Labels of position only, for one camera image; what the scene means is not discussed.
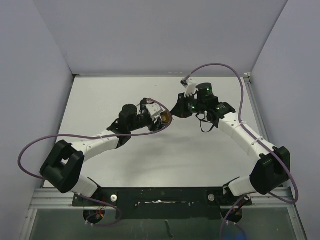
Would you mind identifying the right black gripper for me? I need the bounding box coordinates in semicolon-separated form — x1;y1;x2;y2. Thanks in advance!
170;92;206;119

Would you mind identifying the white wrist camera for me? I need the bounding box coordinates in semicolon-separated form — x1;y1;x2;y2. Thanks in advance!
180;78;197;98
145;103;163;120

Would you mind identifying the aluminium frame rail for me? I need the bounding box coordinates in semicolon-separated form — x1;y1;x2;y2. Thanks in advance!
29;188;291;210

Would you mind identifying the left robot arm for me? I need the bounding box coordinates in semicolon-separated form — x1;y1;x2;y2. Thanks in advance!
39;103;165;206

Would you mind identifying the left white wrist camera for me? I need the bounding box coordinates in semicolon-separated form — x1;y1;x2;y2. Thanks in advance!
145;103;163;120

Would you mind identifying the black padlock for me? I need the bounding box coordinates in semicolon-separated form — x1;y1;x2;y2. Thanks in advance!
137;98;154;108

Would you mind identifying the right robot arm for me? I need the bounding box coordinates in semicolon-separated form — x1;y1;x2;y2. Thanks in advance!
171;81;290;205

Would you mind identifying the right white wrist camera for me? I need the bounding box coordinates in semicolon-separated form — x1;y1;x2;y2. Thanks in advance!
180;78;197;98

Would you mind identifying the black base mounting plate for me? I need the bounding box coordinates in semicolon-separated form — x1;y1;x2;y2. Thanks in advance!
71;186;252;221

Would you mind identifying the brass padlock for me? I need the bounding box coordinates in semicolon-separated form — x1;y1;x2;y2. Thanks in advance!
160;111;172;124

